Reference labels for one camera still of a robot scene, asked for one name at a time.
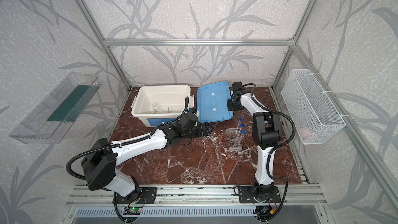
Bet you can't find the clear acrylic wall shelf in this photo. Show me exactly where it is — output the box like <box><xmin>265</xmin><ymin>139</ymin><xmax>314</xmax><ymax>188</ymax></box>
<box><xmin>9</xmin><ymin>72</ymin><xmax>101</xmax><ymax>144</ymax></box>

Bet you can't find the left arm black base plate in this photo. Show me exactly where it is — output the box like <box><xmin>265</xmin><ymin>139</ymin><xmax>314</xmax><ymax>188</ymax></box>
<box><xmin>113</xmin><ymin>187</ymin><xmax>157</xmax><ymax>205</ymax></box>

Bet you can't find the green circuit board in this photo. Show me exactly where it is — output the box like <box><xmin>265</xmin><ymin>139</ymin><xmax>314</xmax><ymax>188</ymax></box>
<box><xmin>123</xmin><ymin>206</ymin><xmax>143</xmax><ymax>216</ymax></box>

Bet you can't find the pink item in basket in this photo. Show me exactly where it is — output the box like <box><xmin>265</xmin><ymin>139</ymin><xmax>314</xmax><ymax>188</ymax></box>
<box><xmin>298</xmin><ymin>127</ymin><xmax>315</xmax><ymax>140</ymax></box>

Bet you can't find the clear acrylic test tube rack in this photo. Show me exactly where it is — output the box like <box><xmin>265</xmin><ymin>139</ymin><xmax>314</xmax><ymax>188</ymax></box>
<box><xmin>226</xmin><ymin>128</ymin><xmax>242</xmax><ymax>151</ymax></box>

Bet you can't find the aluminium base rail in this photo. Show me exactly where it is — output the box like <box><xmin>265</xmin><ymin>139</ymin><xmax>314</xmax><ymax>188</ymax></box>
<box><xmin>65</xmin><ymin>184</ymin><xmax>327</xmax><ymax>207</ymax></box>

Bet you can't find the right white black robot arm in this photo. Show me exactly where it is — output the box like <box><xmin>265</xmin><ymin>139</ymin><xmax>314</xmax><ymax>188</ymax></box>
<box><xmin>227</xmin><ymin>82</ymin><xmax>295</xmax><ymax>201</ymax></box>

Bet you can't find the white plastic storage bin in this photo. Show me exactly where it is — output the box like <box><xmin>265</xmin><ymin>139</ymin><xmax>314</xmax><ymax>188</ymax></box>
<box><xmin>131</xmin><ymin>85</ymin><xmax>195</xmax><ymax>128</ymax></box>

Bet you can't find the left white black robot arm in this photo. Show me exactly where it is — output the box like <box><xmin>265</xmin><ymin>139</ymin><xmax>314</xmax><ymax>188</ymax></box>
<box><xmin>66</xmin><ymin>112</ymin><xmax>213</xmax><ymax>201</ymax></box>

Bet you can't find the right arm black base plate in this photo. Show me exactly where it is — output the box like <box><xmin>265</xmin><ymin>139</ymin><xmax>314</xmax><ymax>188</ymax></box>
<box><xmin>234</xmin><ymin>186</ymin><xmax>282</xmax><ymax>204</ymax></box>

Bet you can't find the white wire mesh basket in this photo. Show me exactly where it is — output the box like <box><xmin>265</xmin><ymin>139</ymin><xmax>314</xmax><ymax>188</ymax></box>
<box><xmin>282</xmin><ymin>69</ymin><xmax>346</xmax><ymax>145</ymax></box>

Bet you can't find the blue plastic bin lid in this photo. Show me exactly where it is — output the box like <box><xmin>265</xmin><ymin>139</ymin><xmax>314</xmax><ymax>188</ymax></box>
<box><xmin>197</xmin><ymin>81</ymin><xmax>233</xmax><ymax>123</ymax></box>

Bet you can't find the small clear glass beaker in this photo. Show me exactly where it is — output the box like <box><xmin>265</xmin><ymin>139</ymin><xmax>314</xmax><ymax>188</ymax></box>
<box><xmin>152</xmin><ymin>102</ymin><xmax>159</xmax><ymax>113</ymax></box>

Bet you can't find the clear glass alcohol lamp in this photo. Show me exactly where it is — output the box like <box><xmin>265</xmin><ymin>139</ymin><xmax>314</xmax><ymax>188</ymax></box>
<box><xmin>152</xmin><ymin>106</ymin><xmax>163</xmax><ymax>114</ymax></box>

